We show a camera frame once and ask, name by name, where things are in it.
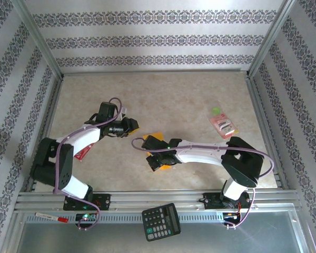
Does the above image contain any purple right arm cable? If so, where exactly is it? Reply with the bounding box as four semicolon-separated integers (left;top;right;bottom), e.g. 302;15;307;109
131;137;276;229

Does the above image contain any red packet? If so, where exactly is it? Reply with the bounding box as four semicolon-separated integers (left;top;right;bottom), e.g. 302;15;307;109
73;143;96;161

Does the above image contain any slotted grey cable duct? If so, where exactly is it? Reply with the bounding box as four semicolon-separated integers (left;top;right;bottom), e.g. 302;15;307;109
25;210;297;225

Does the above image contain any grey metal tray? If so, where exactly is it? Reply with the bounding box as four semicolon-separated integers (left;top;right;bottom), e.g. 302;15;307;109
2;210;316;253

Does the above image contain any aluminium side rail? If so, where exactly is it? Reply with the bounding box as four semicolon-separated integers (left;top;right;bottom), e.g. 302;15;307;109
23;76;65;193
246;76;290;190

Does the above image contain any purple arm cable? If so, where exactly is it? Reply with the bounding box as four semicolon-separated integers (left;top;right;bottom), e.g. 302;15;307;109
53;97;123;231
131;137;276;229

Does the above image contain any black calculator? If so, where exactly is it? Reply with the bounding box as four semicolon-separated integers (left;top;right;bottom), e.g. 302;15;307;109
141;202;182;242

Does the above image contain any white marker with red cap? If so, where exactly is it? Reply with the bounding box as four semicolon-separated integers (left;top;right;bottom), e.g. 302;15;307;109
34;211;69;223

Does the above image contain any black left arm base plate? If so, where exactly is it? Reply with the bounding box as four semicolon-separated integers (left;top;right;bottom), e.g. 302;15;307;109
63;193;112;211

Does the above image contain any aluminium cross rail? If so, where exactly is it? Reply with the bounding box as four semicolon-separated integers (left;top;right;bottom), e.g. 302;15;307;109
62;69;250;77

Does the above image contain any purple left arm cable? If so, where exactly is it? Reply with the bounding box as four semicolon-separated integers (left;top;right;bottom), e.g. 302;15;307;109
53;97;123;231

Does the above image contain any small circuit board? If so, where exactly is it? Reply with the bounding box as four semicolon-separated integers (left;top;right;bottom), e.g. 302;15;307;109
222;211;242;221
75;212;97;222

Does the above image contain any pink blister package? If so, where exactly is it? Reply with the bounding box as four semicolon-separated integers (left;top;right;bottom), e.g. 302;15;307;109
209;112;239;139

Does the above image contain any aluminium corner post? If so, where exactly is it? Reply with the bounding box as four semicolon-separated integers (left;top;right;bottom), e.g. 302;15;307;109
246;0;298;79
14;0;65;80

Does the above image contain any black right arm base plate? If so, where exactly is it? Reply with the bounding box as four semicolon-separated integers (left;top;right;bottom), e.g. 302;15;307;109
203;191;251;211

